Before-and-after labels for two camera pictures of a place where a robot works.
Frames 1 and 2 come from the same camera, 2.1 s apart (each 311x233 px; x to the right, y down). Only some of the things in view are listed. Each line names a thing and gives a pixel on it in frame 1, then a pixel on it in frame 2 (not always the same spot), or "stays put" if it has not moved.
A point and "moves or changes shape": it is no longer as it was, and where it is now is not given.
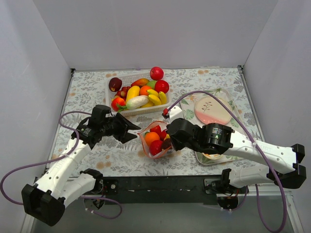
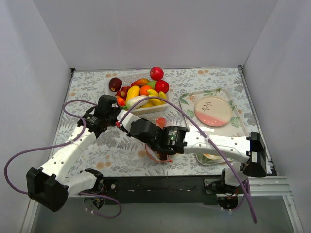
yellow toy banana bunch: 155,98 stays put
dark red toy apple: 115,84 stays put
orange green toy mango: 140,82 stays put
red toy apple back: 157,129 moves or changes shape
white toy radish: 136,101 stays put
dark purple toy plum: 166,143 moves or changes shape
